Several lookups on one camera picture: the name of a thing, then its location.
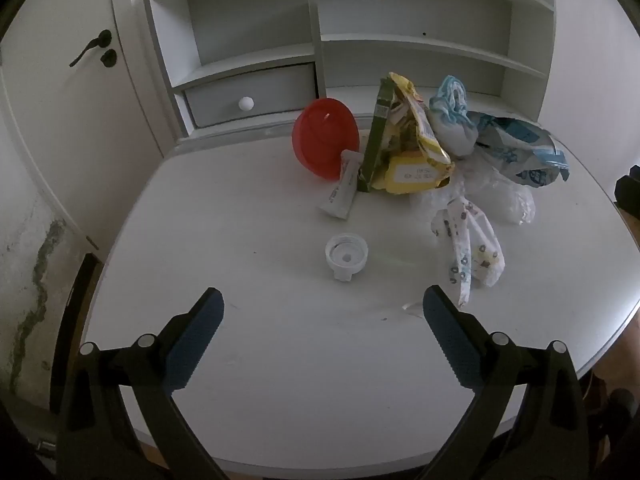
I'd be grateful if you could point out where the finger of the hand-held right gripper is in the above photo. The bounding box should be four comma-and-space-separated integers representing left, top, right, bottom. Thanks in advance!
614, 165, 640, 216

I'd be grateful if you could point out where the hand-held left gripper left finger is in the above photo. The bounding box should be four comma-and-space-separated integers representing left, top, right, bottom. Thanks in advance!
54, 287, 231, 480

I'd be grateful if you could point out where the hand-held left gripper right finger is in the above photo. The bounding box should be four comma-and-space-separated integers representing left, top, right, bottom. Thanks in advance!
417, 285, 591, 480

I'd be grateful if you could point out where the blue white printed bag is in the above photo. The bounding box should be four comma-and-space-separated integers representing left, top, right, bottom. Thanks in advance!
467, 110, 571, 188

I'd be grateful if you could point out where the blue white wrapper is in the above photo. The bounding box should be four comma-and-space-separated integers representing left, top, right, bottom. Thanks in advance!
427, 75, 481, 157

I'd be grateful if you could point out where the white patterned wrapper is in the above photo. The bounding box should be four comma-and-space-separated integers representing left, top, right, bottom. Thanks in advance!
430, 197, 503, 308

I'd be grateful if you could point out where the clear plastic bag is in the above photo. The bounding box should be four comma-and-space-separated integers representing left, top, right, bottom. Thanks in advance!
410, 155, 536, 226

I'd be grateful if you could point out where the white bottle cap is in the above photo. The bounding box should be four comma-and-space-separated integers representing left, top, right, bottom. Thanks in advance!
325, 233, 369, 282

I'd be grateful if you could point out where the yellow snack bag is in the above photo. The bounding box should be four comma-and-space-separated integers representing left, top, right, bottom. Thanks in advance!
372, 72, 456, 195

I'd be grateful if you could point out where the white squeeze tube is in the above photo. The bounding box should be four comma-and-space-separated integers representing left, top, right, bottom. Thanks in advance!
317, 150, 362, 220

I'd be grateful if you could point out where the green flattened carton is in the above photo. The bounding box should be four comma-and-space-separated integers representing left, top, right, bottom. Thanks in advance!
356, 77, 396, 193

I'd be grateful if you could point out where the red round plastic lid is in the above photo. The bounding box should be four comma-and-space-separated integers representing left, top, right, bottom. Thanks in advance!
292, 98, 361, 182

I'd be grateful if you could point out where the white door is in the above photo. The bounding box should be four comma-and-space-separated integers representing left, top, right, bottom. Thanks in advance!
0, 0, 171, 261

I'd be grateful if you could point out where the grey drawer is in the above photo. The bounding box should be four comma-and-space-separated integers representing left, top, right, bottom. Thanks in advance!
184, 62, 317, 128

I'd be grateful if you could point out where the white desk shelf unit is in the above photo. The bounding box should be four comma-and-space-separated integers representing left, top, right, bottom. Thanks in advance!
140, 0, 557, 151

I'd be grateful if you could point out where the black door handle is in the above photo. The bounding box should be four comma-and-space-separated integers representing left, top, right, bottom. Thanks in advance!
69, 30, 113, 67

